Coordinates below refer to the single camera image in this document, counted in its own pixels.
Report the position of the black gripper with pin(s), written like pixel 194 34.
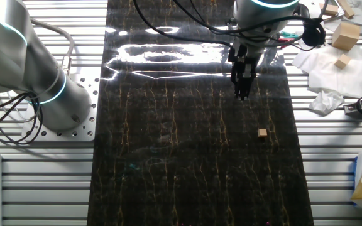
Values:
pixel 236 64

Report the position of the tiny wooden cube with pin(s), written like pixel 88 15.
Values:
pixel 262 132

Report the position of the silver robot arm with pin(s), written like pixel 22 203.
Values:
pixel 27 62

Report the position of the large wooden block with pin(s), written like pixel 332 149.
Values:
pixel 346 36

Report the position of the flat wooden block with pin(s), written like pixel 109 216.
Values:
pixel 329 9

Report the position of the long wooden stick block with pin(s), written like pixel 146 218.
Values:
pixel 346 8

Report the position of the red clothespin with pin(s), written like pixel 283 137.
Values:
pixel 286 40

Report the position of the green clothespin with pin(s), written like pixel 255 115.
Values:
pixel 289 34

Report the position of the black marble pattern mat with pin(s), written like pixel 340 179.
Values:
pixel 184 141

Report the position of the flat white tissue sheet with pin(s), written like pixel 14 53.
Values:
pixel 325 72

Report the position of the crumpled white tissue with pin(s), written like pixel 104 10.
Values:
pixel 325 102

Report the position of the medium wooden cube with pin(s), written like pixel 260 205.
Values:
pixel 342 61

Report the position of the white paper sheet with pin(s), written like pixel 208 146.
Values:
pixel 358 12

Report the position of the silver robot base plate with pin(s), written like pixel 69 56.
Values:
pixel 86 127

